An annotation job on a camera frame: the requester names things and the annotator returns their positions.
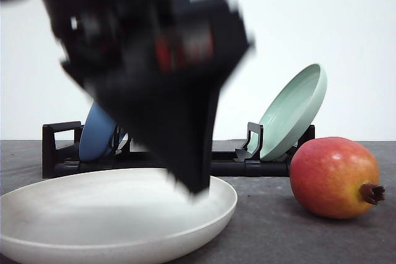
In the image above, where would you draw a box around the blue plate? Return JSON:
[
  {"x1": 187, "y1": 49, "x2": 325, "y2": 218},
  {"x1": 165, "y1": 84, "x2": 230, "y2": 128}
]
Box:
[{"x1": 79, "y1": 101, "x2": 116, "y2": 161}]

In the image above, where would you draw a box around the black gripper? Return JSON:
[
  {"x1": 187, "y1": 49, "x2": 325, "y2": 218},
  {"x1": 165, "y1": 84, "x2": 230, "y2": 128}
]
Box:
[{"x1": 40, "y1": 0, "x2": 255, "y2": 95}]

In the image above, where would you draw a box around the black plate rack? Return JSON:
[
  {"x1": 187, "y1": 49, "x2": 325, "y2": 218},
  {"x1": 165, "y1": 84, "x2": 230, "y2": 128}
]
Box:
[{"x1": 43, "y1": 121, "x2": 314, "y2": 178}]

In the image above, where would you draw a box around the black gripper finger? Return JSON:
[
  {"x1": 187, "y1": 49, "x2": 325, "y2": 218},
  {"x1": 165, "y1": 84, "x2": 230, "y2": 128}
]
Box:
[{"x1": 91, "y1": 70, "x2": 238, "y2": 194}]

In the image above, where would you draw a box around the white plate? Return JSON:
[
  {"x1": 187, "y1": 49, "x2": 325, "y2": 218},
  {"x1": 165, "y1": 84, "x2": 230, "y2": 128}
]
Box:
[{"x1": 0, "y1": 168, "x2": 238, "y2": 264}]

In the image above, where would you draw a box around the red yellow pomegranate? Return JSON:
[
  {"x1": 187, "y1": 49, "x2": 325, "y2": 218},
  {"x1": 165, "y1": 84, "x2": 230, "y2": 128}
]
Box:
[{"x1": 290, "y1": 137, "x2": 386, "y2": 219}]

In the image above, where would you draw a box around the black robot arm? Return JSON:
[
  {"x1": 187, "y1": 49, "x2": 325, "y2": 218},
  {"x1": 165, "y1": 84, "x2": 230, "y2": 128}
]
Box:
[{"x1": 42, "y1": 0, "x2": 254, "y2": 196}]

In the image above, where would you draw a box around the green plate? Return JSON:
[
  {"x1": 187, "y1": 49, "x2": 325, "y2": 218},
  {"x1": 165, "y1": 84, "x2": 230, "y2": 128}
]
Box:
[{"x1": 249, "y1": 63, "x2": 328, "y2": 161}]

